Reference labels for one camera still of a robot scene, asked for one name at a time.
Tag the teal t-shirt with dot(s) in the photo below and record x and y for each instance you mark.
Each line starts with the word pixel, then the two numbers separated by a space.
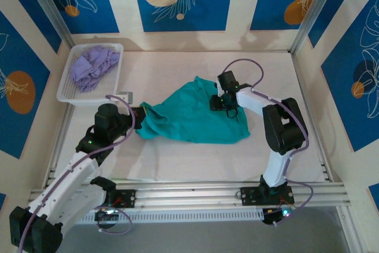
pixel 192 116

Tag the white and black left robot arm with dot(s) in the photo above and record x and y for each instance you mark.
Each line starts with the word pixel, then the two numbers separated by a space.
pixel 80 176

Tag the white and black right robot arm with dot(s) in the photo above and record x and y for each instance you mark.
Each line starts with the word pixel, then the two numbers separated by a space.
pixel 284 128

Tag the white plastic basket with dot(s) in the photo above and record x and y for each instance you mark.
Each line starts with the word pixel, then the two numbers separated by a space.
pixel 68 94

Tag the purple crumpled garment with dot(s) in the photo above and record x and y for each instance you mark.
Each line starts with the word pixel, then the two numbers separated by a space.
pixel 91 69

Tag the white table mat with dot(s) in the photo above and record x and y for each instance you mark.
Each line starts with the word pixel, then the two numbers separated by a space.
pixel 192 161

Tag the black electronics board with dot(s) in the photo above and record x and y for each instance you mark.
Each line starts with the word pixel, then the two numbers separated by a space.
pixel 106 214
pixel 274 216

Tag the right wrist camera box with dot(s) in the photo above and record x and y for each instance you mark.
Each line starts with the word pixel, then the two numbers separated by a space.
pixel 219 85

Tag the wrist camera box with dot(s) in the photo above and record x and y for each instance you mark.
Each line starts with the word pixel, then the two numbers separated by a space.
pixel 219 85
pixel 125 96

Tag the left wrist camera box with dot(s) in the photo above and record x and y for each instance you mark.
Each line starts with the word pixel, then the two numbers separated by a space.
pixel 125 96

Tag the aluminium side rail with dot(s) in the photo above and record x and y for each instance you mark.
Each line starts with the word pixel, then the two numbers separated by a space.
pixel 53 176
pixel 327 173

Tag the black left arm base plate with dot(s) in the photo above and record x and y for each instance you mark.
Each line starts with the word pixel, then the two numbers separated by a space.
pixel 127 198

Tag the aluminium front rail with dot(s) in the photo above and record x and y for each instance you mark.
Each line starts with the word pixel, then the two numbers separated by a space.
pixel 192 196

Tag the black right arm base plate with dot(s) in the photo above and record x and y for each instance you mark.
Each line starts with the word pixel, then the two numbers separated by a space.
pixel 248 196

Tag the aluminium corner post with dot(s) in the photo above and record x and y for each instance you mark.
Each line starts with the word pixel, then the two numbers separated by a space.
pixel 47 4
pixel 318 10

